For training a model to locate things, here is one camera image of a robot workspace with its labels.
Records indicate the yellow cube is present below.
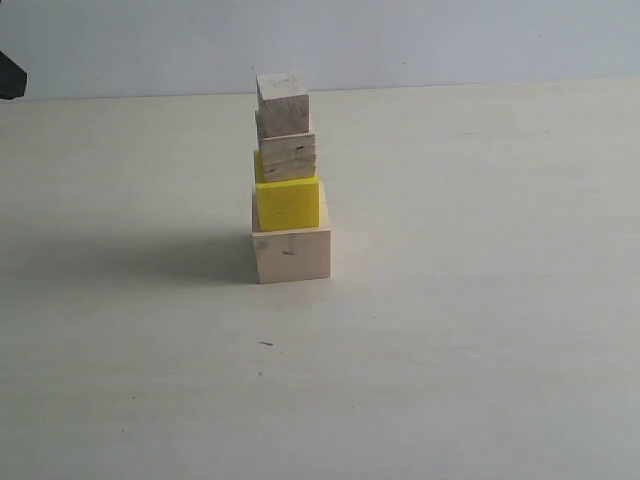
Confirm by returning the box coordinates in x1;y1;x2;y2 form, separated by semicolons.
254;149;321;232

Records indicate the large wooden base cube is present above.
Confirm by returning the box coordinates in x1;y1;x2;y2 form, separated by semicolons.
251;183;331;284

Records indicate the medium wooden cube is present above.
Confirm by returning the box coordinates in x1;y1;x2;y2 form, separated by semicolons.
255;111;317;182

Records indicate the small wooden cube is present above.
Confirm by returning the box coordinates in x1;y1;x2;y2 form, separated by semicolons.
256;70;310;137

